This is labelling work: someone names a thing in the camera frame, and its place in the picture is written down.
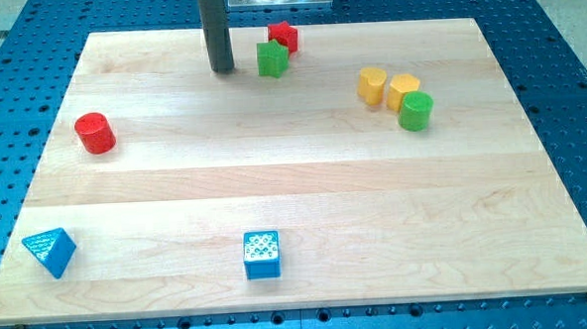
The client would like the green star block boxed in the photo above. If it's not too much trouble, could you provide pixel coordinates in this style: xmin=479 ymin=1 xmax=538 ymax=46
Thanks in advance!
xmin=257 ymin=40 xmax=289 ymax=78

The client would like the red star block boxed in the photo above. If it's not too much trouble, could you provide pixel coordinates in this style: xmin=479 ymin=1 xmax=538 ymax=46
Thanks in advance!
xmin=267 ymin=21 xmax=299 ymax=54

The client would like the blue cube block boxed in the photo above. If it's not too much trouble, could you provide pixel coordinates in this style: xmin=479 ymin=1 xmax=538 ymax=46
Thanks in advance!
xmin=242 ymin=230 xmax=282 ymax=279

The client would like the light wooden board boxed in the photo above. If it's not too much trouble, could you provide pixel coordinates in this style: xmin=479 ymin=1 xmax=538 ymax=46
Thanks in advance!
xmin=0 ymin=18 xmax=587 ymax=325

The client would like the yellow heart block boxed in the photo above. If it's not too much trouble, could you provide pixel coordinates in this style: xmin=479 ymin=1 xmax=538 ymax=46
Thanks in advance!
xmin=357 ymin=66 xmax=387 ymax=106

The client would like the yellow pentagon block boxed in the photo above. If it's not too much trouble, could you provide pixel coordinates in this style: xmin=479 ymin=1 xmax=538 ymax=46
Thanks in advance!
xmin=386 ymin=73 xmax=421 ymax=112

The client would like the green cylinder block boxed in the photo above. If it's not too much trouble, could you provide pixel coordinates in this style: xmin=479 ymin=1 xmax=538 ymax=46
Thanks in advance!
xmin=398 ymin=90 xmax=434 ymax=132

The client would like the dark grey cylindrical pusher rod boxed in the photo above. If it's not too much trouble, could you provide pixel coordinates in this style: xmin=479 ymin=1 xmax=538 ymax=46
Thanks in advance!
xmin=197 ymin=0 xmax=235 ymax=73

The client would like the red cylinder block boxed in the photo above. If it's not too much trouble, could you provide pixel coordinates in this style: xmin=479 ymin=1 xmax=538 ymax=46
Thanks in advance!
xmin=73 ymin=112 xmax=116 ymax=155

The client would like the blue triangle block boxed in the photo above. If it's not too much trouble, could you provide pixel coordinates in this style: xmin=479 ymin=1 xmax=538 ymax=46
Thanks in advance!
xmin=21 ymin=227 xmax=76 ymax=279

